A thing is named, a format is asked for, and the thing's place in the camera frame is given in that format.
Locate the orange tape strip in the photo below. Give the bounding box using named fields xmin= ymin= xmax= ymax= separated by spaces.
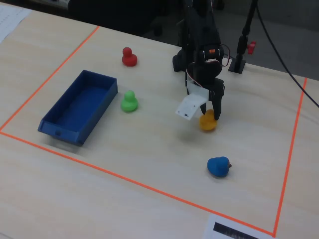
xmin=0 ymin=25 xmax=100 ymax=132
xmin=272 ymin=77 xmax=308 ymax=237
xmin=0 ymin=130 xmax=276 ymax=237

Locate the red servo wire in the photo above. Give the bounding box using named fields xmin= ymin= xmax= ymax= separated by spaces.
xmin=220 ymin=44 xmax=233 ymax=67

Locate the black camera stand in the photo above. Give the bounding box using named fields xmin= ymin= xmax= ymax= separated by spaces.
xmin=228 ymin=0 xmax=260 ymax=74

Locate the yellow toy duck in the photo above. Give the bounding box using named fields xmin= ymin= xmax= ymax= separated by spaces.
xmin=198 ymin=109 xmax=219 ymax=132

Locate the blue toy duck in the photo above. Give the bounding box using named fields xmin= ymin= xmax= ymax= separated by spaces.
xmin=206 ymin=156 xmax=232 ymax=178

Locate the black cable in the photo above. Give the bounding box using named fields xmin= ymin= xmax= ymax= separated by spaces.
xmin=255 ymin=0 xmax=319 ymax=109

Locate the green toy duck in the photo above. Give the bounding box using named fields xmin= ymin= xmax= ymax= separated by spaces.
xmin=120 ymin=90 xmax=139 ymax=113

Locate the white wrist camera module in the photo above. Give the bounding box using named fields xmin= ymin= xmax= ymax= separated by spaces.
xmin=175 ymin=79 xmax=209 ymax=121

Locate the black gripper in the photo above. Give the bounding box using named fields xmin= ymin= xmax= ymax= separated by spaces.
xmin=187 ymin=59 xmax=226 ymax=121

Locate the white paper with black print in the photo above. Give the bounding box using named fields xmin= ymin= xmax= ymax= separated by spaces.
xmin=202 ymin=214 xmax=275 ymax=239

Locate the blue plastic box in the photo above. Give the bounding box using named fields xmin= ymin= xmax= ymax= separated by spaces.
xmin=37 ymin=69 xmax=118 ymax=147

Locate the white printed paper sheet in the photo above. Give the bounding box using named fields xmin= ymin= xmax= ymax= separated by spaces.
xmin=0 ymin=4 xmax=32 ymax=43

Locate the red toy duck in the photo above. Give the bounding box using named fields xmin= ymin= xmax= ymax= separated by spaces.
xmin=121 ymin=47 xmax=138 ymax=67

